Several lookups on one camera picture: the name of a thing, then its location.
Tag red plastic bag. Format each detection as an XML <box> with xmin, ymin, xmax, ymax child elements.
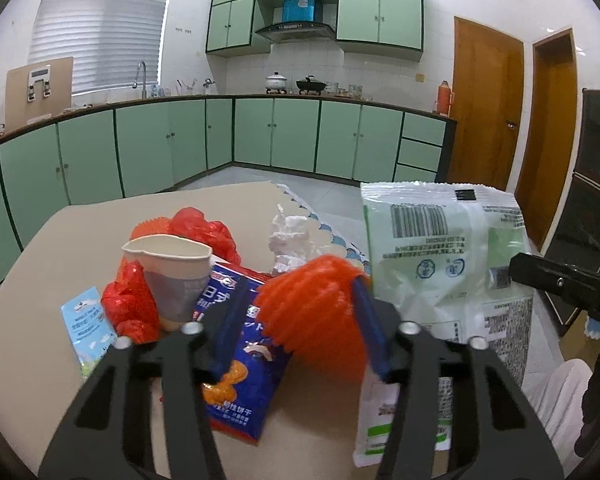
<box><xmin>102</xmin><ymin>207</ymin><xmax>242</xmax><ymax>344</ymax></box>

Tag crushed paper cup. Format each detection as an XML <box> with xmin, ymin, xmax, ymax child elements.
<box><xmin>122</xmin><ymin>234</ymin><xmax>212</xmax><ymax>332</ymax></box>

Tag blue milk carton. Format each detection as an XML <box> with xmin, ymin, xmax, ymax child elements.
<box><xmin>60</xmin><ymin>287</ymin><xmax>117</xmax><ymax>380</ymax></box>

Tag orange foam fruit net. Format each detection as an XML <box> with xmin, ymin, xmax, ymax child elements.
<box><xmin>254</xmin><ymin>255</ymin><xmax>370</xmax><ymax>384</ymax></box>

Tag white green plastic bag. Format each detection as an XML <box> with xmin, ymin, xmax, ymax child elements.
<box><xmin>353</xmin><ymin>181</ymin><xmax>536</xmax><ymax>468</ymax></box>

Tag green lower kitchen cabinets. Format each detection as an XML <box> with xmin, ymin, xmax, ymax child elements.
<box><xmin>0</xmin><ymin>96</ymin><xmax>456</xmax><ymax>284</ymax></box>

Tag green kitchen cabinets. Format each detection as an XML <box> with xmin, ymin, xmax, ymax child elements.
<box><xmin>0</xmin><ymin>96</ymin><xmax>456</xmax><ymax>284</ymax></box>
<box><xmin>206</xmin><ymin>0</ymin><xmax>425</xmax><ymax>61</ymax></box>

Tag kitchen faucet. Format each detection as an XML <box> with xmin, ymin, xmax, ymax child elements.
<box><xmin>132</xmin><ymin>61</ymin><xmax>147</xmax><ymax>99</ymax></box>

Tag green upper kitchen cabinets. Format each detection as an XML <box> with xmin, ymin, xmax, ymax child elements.
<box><xmin>206</xmin><ymin>0</ymin><xmax>425</xmax><ymax>61</ymax></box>

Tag blue snack packet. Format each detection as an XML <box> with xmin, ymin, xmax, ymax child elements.
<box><xmin>193</xmin><ymin>261</ymin><xmax>290</xmax><ymax>443</ymax></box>

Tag dark glass cabinet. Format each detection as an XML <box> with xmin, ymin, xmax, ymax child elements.
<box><xmin>538</xmin><ymin>88</ymin><xmax>600</xmax><ymax>336</ymax></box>

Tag orange foam net sleeve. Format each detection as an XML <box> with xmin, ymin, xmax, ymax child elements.
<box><xmin>130</xmin><ymin>217</ymin><xmax>171</xmax><ymax>240</ymax></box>

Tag crumpled white tissue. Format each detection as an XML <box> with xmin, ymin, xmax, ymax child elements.
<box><xmin>268</xmin><ymin>205</ymin><xmax>326</xmax><ymax>276</ymax></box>

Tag orange thermos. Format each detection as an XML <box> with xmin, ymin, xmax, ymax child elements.
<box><xmin>436</xmin><ymin>80</ymin><xmax>454</xmax><ymax>116</ymax></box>

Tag white cooking pot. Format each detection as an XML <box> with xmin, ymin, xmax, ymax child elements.
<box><xmin>265</xmin><ymin>72</ymin><xmax>287</xmax><ymax>94</ymax></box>

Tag black wok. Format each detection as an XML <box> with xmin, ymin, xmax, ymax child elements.
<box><xmin>296</xmin><ymin>76</ymin><xmax>326</xmax><ymax>96</ymax></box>

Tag cardboard box on counter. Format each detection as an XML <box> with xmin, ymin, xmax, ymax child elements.
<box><xmin>5</xmin><ymin>56</ymin><xmax>73</xmax><ymax>131</ymax></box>

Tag range hood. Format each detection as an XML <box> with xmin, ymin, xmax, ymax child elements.
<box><xmin>256</xmin><ymin>21</ymin><xmax>336</xmax><ymax>44</ymax></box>

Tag window blinds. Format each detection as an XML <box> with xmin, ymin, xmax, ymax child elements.
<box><xmin>29</xmin><ymin>0</ymin><xmax>169</xmax><ymax>93</ymax></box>

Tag blue box on hood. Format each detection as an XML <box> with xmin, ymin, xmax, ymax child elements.
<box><xmin>282</xmin><ymin>0</ymin><xmax>323</xmax><ymax>23</ymax></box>

